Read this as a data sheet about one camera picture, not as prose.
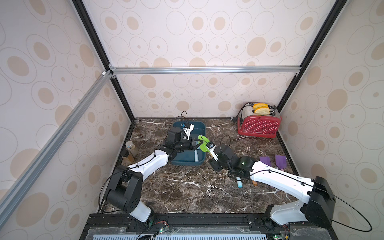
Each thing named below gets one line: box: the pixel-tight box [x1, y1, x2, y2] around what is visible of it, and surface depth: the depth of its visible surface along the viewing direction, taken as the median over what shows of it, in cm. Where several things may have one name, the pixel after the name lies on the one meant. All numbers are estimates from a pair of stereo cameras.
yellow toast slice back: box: [252, 103, 269, 111], surface depth 102 cm
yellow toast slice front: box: [254, 107, 270, 115], surface depth 99 cm
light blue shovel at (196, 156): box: [194, 149, 199, 162], surface depth 99 cm
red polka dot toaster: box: [237, 102, 282, 138], surface depth 102 cm
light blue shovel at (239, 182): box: [236, 176, 244, 188], surface depth 86 cm
